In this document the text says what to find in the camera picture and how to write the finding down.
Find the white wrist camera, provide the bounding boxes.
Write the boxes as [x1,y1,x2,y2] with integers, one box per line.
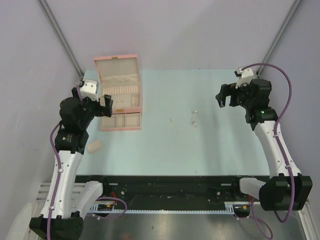
[80,79,100,102]
[234,67,257,89]

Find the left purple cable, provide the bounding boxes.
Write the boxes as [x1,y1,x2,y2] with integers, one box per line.
[46,86,83,238]

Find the pink jewelry box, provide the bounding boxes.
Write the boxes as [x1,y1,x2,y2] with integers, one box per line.
[93,53,143,117]

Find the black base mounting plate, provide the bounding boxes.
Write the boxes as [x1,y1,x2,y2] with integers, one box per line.
[74,174,262,211]

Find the purple cable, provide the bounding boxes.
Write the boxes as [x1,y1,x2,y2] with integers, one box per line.
[46,86,83,238]
[241,62,296,223]

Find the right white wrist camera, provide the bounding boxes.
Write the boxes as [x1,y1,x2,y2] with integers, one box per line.
[234,67,257,89]

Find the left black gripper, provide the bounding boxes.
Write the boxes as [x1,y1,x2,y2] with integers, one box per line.
[72,87,112,129]

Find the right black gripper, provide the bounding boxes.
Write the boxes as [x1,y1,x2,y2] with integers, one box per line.
[215,79,254,109]

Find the thin gold chain necklace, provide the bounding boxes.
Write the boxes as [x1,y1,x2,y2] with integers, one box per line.
[188,108,200,125]

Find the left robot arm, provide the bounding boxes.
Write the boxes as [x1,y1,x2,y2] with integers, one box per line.
[29,94,113,240]

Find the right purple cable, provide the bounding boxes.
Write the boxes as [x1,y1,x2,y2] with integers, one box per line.
[241,62,296,223]

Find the pink jewelry box drawer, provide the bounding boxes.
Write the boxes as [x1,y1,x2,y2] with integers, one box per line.
[100,112,142,132]

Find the white slotted cable duct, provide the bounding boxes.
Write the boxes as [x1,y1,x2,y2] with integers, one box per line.
[87,202,251,216]

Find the beige foam insert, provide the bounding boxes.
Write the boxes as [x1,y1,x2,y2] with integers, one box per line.
[87,140,103,153]

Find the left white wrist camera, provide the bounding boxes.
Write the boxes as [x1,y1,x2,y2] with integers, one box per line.
[80,79,100,102]

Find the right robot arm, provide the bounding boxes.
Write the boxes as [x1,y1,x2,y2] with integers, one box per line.
[215,78,313,212]

